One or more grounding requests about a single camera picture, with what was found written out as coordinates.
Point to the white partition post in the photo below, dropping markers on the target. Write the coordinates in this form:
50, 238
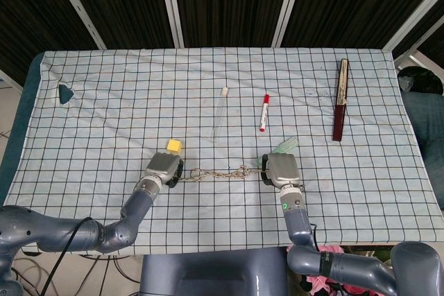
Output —
171, 5
78, 8
412, 15
288, 5

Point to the dark red folded fan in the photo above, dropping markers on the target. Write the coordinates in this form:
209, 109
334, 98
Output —
340, 115

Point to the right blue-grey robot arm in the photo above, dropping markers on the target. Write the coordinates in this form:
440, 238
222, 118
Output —
295, 219

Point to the blue checked tablecloth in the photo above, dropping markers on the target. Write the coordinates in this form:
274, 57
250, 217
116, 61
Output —
104, 119

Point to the green toothbrush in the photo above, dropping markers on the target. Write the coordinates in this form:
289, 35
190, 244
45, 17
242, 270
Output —
288, 145

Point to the red and white marker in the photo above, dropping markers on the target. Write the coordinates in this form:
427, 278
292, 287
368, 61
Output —
264, 112

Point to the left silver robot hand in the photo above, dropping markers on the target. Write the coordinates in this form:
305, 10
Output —
163, 166

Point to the clear test tube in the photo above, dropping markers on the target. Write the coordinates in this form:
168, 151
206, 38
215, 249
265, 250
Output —
220, 109

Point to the yellow cube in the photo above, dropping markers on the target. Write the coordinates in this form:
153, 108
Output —
174, 146

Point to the blue jeans leg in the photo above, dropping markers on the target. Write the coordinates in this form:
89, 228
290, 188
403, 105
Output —
426, 115

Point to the black pleated curtain panel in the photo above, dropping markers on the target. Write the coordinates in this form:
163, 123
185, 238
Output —
229, 1
354, 1
118, 1
27, 8

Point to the teal padded table cover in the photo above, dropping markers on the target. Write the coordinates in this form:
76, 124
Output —
21, 109

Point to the black bag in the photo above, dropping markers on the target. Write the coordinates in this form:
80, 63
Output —
423, 79

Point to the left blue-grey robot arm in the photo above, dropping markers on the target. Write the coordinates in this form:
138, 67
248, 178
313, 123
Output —
138, 202

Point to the blue-grey robot torso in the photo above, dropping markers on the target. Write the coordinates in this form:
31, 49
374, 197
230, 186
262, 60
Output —
215, 271

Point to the pink cloth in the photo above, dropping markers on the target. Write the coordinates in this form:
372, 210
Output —
314, 285

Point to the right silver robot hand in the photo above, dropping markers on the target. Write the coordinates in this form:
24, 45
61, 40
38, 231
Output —
282, 169

